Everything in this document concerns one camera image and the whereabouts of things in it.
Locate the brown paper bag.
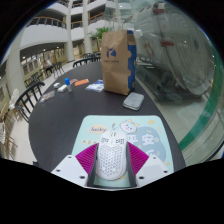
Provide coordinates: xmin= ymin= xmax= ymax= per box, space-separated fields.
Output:
xmin=100 ymin=29 xmax=137 ymax=97

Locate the white lattice chair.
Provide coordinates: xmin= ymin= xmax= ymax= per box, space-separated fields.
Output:
xmin=8 ymin=88 xmax=20 ymax=111
xmin=0 ymin=121 xmax=18 ymax=158

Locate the white perforated computer mouse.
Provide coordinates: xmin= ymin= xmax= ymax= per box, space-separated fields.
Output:
xmin=95 ymin=129 xmax=128 ymax=181

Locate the small blue-capped bottle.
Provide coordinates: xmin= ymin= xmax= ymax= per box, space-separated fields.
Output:
xmin=64 ymin=77 xmax=73 ymax=93

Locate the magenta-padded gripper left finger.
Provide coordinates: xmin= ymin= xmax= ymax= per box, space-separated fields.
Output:
xmin=50 ymin=141 xmax=100 ymax=187

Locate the light teal printed mouse pad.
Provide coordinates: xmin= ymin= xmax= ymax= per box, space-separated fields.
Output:
xmin=71 ymin=114 xmax=175 ymax=188

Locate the orange flat packet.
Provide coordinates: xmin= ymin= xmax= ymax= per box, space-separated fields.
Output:
xmin=73 ymin=78 xmax=90 ymax=87

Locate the green potted palm plant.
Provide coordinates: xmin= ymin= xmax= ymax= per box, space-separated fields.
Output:
xmin=89 ymin=27 xmax=109 ymax=51

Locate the group of black chairs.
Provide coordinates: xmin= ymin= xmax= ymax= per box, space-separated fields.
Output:
xmin=23 ymin=61 xmax=66 ymax=88

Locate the white plastic tissue packet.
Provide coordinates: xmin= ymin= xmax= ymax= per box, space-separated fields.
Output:
xmin=84 ymin=79 xmax=105 ymax=93

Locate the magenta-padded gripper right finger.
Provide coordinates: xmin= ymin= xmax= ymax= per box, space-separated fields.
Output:
xmin=126 ymin=141 xmax=174 ymax=187

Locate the grey rectangular pouch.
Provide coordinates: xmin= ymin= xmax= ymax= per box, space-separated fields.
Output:
xmin=122 ymin=91 xmax=146 ymax=112

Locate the black wooden spindle chair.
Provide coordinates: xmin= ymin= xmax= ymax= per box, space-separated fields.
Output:
xmin=72 ymin=57 xmax=102 ymax=69
xmin=14 ymin=80 xmax=46 ymax=124

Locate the person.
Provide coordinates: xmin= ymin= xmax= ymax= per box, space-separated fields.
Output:
xmin=42 ymin=58 xmax=54 ymax=76

